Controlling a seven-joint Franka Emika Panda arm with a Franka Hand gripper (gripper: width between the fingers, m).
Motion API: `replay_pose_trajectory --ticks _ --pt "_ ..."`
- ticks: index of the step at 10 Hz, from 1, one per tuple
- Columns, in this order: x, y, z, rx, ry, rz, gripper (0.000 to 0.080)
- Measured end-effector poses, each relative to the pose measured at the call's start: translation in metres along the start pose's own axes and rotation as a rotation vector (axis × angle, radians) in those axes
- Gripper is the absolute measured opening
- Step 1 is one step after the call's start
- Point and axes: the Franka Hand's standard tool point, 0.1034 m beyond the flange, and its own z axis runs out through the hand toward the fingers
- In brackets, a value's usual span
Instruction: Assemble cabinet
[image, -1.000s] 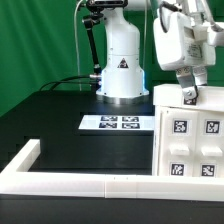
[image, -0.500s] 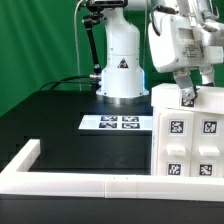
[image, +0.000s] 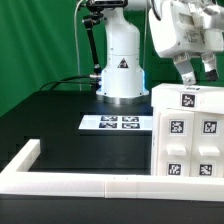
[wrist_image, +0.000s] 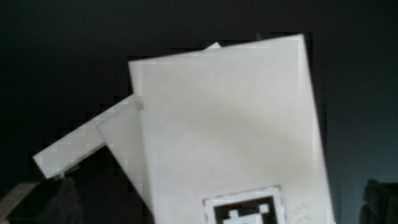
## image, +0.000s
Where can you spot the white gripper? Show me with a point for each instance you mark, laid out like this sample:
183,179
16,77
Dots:
189,27

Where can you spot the white cabinet door with knob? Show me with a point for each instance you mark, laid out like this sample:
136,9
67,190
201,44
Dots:
174,143

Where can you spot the white cabinet body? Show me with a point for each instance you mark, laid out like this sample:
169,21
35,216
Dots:
156,115

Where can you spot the white cabinet top block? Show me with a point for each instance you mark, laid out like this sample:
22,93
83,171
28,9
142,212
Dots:
190,98

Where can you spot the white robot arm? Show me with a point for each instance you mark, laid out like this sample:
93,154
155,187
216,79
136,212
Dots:
123,80

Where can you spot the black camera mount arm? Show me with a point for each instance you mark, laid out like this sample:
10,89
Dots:
89,21

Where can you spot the white marker base plate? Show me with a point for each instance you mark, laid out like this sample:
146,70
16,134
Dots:
116,122

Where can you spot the white U-shaped frame fence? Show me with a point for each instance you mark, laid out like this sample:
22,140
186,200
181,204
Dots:
17,179

